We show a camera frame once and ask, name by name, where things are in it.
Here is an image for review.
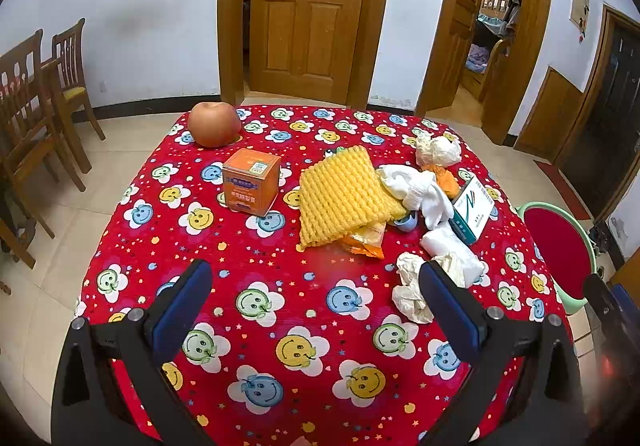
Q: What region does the white paper ball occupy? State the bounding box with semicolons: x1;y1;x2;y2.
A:
392;252;434;325
416;133;462;167

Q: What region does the white teal carton box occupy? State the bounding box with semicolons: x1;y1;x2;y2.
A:
449;175;495;245

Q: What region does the orange wrapper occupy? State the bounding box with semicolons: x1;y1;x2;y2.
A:
421;164;460;200

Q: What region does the orange snack packet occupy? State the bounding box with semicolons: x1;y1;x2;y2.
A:
338;221;386;259

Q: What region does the white cloth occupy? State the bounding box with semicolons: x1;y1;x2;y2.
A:
376;164;454;230

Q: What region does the orange cardboard box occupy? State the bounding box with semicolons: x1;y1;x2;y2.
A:
222;148;281;217

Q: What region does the yellow foam fruit net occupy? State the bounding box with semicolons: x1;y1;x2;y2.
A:
299;146;408;249

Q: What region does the red bin green rim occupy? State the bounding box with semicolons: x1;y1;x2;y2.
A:
518;201;597;316

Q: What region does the red doormat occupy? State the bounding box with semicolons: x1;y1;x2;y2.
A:
535;160;591;221

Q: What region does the dark entrance door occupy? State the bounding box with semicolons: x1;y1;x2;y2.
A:
562;26;639;216

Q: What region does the near wooden chair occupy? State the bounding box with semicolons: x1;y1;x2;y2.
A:
1;30;86;238

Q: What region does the wooden chair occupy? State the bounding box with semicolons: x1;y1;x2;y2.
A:
51;18;105;140
1;30;86;238

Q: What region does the red smiley flower tablecloth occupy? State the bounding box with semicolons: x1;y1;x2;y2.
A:
75;106;566;445

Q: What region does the red apple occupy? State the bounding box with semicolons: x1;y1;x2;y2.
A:
188;102;241;148

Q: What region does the far wooden chair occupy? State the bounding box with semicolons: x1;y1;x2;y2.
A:
51;18;105;140

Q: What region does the open wooden door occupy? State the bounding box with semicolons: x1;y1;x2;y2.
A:
416;0;482;117

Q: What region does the closed wooden door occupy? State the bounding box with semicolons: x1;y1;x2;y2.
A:
248;0;362;104

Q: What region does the wooden wall panel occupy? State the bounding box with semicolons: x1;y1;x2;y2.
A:
515;66;584;162

